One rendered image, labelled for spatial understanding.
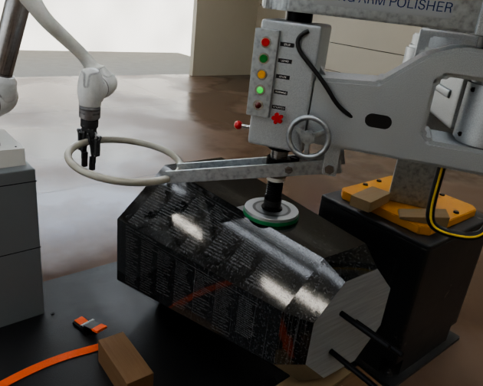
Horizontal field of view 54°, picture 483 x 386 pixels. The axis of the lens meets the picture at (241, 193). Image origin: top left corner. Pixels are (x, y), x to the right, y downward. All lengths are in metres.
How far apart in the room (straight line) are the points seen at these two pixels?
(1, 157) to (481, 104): 1.88
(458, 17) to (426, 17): 0.08
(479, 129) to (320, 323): 0.79
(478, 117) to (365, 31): 7.47
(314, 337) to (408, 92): 0.84
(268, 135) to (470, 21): 0.69
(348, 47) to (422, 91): 7.66
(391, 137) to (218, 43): 8.89
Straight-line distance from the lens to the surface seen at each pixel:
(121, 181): 1.82
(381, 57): 8.80
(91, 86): 2.08
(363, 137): 1.60
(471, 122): 1.63
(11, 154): 2.30
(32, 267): 2.50
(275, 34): 1.58
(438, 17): 1.55
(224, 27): 10.38
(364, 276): 1.69
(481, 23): 1.55
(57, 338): 2.50
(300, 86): 1.59
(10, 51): 2.40
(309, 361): 1.71
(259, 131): 1.65
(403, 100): 1.58
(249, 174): 1.76
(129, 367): 2.14
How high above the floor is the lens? 1.60
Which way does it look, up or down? 22 degrees down
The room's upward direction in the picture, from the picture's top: 7 degrees clockwise
